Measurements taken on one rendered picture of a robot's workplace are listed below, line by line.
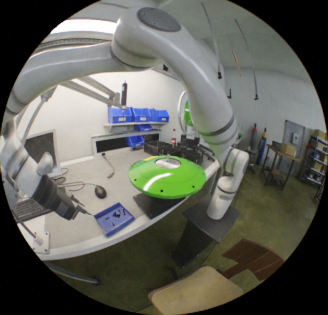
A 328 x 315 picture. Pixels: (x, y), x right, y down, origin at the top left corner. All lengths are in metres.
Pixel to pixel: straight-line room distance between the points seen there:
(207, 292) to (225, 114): 0.72
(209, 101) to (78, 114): 1.11
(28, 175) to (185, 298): 0.69
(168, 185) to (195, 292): 0.59
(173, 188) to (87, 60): 0.34
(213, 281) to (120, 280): 0.88
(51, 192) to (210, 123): 0.34
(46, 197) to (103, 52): 0.28
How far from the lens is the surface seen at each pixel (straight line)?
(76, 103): 1.17
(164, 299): 0.65
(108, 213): 0.45
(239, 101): 5.05
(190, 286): 0.65
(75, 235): 0.45
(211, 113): 0.16
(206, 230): 0.49
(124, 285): 1.30
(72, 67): 0.18
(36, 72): 0.17
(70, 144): 1.18
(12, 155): 0.25
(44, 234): 0.54
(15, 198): 0.41
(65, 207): 0.28
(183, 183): 0.31
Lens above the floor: 1.25
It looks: 18 degrees down
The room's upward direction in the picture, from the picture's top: 3 degrees clockwise
